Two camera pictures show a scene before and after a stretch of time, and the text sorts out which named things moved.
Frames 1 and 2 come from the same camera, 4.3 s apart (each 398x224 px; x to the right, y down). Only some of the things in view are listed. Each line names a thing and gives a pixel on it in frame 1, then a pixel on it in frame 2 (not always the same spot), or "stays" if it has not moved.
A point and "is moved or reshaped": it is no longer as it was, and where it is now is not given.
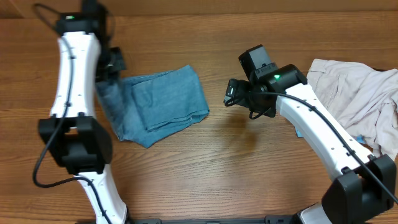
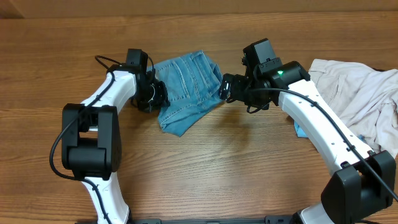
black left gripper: x=115 y=64 -> x=160 y=102
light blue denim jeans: x=145 y=107 is moved or reshaped
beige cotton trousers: x=359 y=100 stays
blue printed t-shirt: x=360 y=138 stays
